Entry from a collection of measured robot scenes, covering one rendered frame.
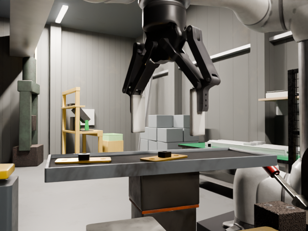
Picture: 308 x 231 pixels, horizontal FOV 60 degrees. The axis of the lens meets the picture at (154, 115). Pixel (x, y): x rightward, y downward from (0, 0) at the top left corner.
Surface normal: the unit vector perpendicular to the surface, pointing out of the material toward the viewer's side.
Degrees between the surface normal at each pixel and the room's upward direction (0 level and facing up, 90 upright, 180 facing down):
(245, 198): 93
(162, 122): 90
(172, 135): 90
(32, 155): 90
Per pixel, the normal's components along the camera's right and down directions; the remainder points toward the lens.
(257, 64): -0.88, 0.00
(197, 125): 0.70, -0.01
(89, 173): 0.33, -0.01
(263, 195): -0.56, -0.04
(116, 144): 0.52, -0.01
